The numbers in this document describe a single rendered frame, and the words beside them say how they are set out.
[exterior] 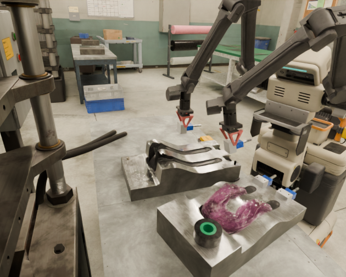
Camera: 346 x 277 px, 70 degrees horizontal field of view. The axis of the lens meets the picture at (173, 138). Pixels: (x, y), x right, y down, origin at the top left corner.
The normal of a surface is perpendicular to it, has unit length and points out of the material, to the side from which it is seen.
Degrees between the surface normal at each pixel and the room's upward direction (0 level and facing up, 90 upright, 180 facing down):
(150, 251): 0
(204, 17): 90
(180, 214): 0
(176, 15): 90
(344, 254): 0
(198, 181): 90
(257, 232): 16
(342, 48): 128
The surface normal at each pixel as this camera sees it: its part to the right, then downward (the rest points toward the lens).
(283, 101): -0.76, 0.39
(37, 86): 0.95, 0.18
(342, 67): 0.02, 0.91
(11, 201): 0.04, -0.89
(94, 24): 0.36, 0.43
